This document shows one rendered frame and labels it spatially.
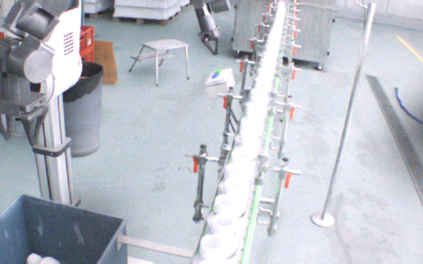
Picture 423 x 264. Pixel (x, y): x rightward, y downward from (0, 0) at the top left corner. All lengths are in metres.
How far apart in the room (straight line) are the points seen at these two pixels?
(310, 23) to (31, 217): 4.93
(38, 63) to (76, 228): 0.56
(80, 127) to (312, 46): 3.60
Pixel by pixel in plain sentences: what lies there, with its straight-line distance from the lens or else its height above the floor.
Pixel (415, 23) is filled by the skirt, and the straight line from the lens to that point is 11.68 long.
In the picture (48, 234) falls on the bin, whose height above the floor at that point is 0.83.
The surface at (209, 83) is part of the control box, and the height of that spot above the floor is 1.09.
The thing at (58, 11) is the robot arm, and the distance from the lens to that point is 0.79.
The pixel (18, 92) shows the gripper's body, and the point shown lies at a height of 1.33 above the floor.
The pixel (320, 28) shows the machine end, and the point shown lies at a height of 0.59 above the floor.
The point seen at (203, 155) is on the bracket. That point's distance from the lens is 1.05.
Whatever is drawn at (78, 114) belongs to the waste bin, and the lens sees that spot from 3.05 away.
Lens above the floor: 1.60
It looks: 26 degrees down
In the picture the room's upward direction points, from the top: 5 degrees clockwise
